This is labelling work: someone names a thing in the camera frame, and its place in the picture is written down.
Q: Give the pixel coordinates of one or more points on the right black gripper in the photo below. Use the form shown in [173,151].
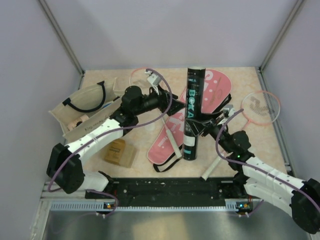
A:
[197,127]

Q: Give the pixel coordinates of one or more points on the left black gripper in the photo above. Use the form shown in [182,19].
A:
[163,98]

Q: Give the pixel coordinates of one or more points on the black shuttlecock tube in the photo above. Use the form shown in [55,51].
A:
[193,105]

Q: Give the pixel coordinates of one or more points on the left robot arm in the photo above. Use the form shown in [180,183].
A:
[66,163]

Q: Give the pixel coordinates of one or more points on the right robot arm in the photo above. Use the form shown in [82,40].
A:
[299,198]

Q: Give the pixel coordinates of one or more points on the left pink badminton racket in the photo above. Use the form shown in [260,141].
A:
[137,80]

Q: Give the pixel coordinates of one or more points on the pink badminton racket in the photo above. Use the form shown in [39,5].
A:
[137,80]
[260,108]

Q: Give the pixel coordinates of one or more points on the right pink badminton racket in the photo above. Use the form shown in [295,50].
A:
[260,108]

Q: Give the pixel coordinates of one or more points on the white tube lid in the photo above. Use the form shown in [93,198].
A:
[150,127]

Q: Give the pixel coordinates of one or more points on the pink racket cover bag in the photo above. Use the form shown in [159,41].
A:
[165,152]

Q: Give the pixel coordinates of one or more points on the brown cardboard box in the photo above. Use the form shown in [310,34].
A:
[120,153]

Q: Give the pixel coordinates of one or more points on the beige floral tote bag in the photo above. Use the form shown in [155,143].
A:
[88,108]

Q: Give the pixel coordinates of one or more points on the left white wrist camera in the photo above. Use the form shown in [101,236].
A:
[153,78]

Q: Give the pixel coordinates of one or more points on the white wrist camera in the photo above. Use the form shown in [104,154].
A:
[153,78]
[228,111]

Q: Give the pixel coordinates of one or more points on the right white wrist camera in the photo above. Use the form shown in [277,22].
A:
[228,111]

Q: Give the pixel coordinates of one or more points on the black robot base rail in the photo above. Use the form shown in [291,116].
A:
[175,191]

